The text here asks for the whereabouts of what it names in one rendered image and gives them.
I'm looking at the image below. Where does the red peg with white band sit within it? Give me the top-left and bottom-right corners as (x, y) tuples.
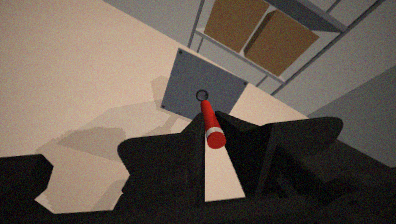
(200, 100), (226, 149)

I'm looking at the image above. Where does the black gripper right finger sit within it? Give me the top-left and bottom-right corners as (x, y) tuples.
(215, 111), (344, 196)

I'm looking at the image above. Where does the grey sloped panel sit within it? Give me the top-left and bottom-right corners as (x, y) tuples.
(160, 48), (249, 120)

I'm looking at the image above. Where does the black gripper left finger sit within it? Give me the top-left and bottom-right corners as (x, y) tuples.
(117, 113), (205, 203)

